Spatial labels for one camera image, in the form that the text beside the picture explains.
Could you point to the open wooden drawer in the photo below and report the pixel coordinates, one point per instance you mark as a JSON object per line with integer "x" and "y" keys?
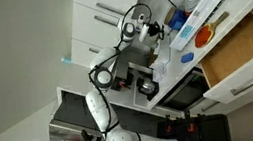
{"x": 238, "y": 50}

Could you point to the white drain board blue label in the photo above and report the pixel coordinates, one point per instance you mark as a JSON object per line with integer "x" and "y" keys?
{"x": 204, "y": 8}

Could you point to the steel black coffee machine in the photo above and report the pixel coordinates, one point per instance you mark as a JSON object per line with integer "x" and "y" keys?
{"x": 141, "y": 78}

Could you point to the printed paper sheet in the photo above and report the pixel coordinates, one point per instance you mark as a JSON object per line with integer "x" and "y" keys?
{"x": 159, "y": 72}

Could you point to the large white cabinet door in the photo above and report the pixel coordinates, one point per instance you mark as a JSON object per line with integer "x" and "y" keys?
{"x": 81, "y": 52}

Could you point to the black built-in appliance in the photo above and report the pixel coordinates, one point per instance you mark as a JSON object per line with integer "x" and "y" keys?
{"x": 184, "y": 94}

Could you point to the blue container tan lid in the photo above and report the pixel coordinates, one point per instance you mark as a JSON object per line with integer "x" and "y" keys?
{"x": 177, "y": 19}

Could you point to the red bowl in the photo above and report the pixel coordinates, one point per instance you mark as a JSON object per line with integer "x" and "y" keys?
{"x": 188, "y": 13}

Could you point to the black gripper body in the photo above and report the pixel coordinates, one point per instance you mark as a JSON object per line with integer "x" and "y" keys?
{"x": 153, "y": 29}

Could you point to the blue sponge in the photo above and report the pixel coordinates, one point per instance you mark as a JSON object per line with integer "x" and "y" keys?
{"x": 187, "y": 58}

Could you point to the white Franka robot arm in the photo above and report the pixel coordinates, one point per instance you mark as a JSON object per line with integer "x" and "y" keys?
{"x": 100, "y": 108}

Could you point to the teal small object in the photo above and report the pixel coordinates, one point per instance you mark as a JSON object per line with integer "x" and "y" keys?
{"x": 66, "y": 60}

